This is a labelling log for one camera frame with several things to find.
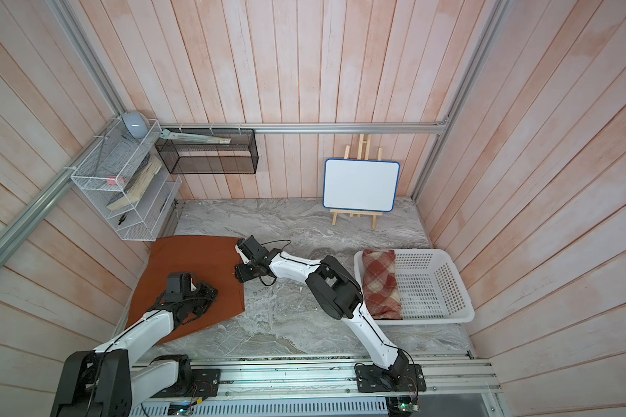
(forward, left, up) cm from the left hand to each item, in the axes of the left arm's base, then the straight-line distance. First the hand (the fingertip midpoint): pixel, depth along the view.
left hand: (220, 291), depth 90 cm
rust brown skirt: (+15, +8, -4) cm, 18 cm away
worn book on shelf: (+22, +23, +31) cm, 44 cm away
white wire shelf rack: (+22, +22, +28) cm, 42 cm away
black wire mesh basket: (+50, +15, +20) cm, 56 cm away
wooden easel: (+48, -52, +31) cm, 77 cm away
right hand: (+8, -6, -1) cm, 10 cm away
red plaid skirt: (0, -56, +6) cm, 56 cm away
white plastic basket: (+2, -76, -1) cm, 76 cm away
